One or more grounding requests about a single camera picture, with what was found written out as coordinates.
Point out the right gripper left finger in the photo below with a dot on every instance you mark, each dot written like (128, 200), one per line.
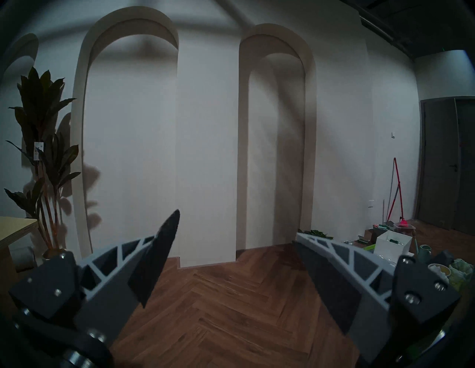
(100, 289)

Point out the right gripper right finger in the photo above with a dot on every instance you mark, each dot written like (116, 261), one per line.
(367, 296)

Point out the white open box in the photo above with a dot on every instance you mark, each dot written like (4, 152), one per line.
(393, 245)

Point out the teal watering can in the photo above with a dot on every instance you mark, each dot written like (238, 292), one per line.
(423, 252)

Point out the bushy small potted plant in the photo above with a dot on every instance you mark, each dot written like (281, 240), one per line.
(315, 233)

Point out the green mesh bag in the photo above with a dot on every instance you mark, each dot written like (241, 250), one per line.
(462, 274)

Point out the light wooden table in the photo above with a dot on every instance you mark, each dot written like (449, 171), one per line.
(15, 228)

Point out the dark grey door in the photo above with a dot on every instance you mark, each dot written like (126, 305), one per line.
(441, 167)

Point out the tall potted leafy plant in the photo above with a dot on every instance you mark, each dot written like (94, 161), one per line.
(41, 104)

